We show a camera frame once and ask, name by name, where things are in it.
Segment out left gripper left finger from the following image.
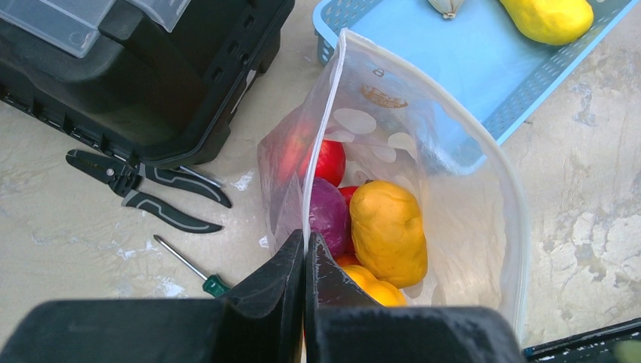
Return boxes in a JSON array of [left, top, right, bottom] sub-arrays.
[[1, 230, 305, 362]]

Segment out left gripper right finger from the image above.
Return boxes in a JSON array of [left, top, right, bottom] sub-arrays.
[[305, 233, 525, 362]]

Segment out yellow toy bell pepper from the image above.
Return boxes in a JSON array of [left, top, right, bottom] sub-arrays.
[[342, 265, 407, 307]]

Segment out orange toy pumpkin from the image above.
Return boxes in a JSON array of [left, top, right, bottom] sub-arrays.
[[335, 253, 361, 267]]

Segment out red toy bell pepper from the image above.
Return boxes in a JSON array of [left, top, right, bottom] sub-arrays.
[[339, 185, 358, 254]]

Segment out clear zip top bag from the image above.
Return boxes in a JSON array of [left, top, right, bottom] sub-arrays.
[[257, 29, 531, 339]]

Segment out red toy apple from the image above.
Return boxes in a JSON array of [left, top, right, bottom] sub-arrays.
[[276, 123, 346, 187]]

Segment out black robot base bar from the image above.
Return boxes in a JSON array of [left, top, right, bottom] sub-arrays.
[[523, 318, 640, 362]]

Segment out black plastic toolbox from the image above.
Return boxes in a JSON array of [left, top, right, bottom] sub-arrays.
[[1, 1, 294, 169]]

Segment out light blue plastic basket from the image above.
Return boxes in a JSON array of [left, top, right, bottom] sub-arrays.
[[312, 0, 634, 143]]

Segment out white toy garlic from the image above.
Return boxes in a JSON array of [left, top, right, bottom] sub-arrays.
[[428, 0, 465, 20]]

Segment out yellow toy lemon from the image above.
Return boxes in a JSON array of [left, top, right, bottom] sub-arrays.
[[500, 0, 594, 45]]

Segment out green handled screwdriver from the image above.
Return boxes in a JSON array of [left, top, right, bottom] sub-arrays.
[[153, 234, 231, 297]]

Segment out black handled pliers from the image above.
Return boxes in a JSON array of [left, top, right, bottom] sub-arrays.
[[66, 149, 233, 234]]

